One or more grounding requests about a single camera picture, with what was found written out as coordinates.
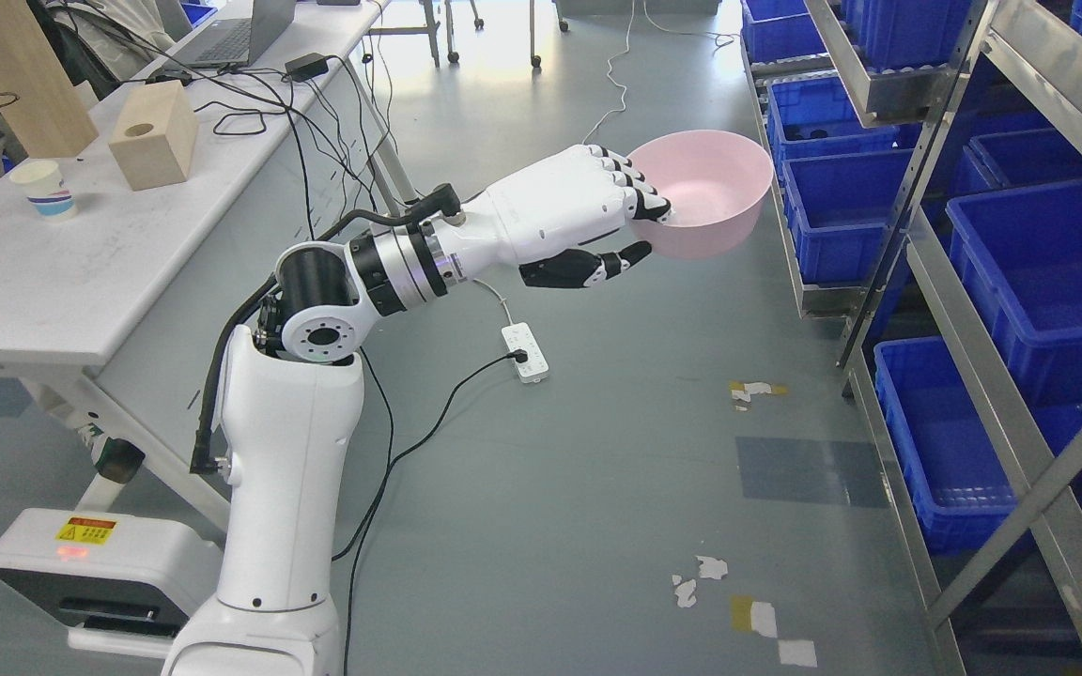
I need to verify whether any white work table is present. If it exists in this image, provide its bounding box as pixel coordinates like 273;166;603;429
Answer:
0;1;412;528

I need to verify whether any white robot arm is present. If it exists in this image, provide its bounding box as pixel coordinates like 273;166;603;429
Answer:
162;184;463;675

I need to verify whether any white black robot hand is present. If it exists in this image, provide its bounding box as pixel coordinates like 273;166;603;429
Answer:
435;145;672;288

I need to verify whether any tall wooden block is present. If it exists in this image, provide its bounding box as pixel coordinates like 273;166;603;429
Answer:
0;1;98;159

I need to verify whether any black power adapter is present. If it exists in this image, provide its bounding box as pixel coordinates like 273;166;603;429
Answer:
283;52;330;83

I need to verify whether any white power strip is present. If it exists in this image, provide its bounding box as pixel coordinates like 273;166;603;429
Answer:
500;322;549;384

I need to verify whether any grey laptop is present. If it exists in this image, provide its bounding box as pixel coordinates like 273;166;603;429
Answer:
171;1;296;69

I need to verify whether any steel storage rack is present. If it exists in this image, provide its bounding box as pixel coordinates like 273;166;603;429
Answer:
742;1;1082;675

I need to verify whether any pink plastic bowl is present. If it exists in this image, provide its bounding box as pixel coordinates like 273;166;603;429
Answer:
628;130;776;260

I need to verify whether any wooden block with hole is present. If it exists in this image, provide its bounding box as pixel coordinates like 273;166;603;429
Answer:
109;81;198;193

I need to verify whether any paper cup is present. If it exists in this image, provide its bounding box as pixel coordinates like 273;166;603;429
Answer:
6;159;79;222

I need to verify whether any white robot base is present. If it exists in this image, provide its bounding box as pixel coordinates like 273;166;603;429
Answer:
0;508;223;660

